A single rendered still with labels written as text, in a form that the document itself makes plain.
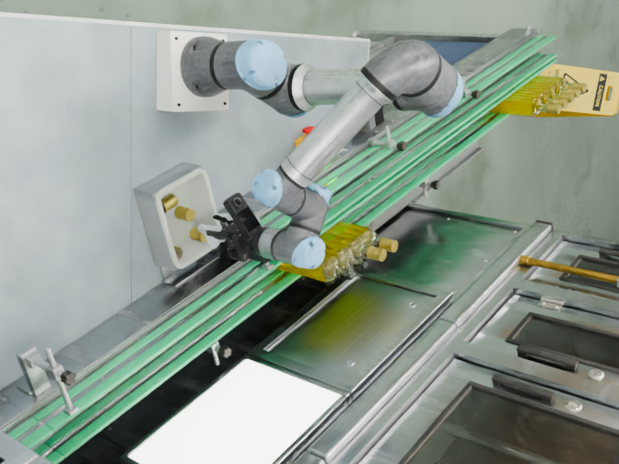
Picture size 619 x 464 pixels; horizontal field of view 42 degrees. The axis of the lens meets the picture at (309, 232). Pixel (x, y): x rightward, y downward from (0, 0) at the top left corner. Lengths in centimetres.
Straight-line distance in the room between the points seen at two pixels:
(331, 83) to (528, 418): 88
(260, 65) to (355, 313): 72
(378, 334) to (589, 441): 59
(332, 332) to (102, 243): 63
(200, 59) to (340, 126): 46
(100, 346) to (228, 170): 62
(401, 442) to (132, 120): 99
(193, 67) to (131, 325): 65
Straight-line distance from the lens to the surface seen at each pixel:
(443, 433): 184
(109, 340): 197
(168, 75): 201
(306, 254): 179
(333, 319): 216
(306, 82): 195
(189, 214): 208
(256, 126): 230
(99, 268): 201
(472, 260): 242
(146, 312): 203
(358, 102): 167
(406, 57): 167
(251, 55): 189
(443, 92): 175
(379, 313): 216
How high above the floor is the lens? 233
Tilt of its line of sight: 38 degrees down
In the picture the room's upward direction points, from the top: 103 degrees clockwise
